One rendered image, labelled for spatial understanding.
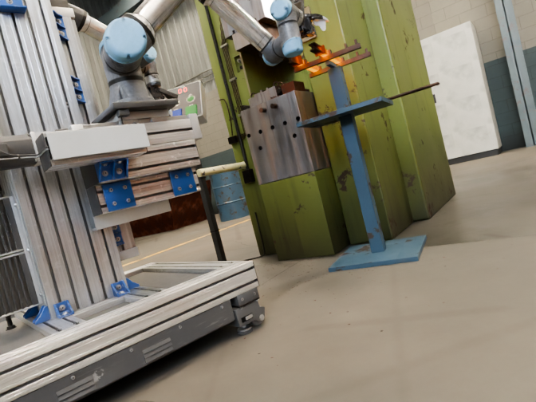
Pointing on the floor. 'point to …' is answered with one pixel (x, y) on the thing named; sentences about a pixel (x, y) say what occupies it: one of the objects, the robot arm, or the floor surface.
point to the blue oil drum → (229, 195)
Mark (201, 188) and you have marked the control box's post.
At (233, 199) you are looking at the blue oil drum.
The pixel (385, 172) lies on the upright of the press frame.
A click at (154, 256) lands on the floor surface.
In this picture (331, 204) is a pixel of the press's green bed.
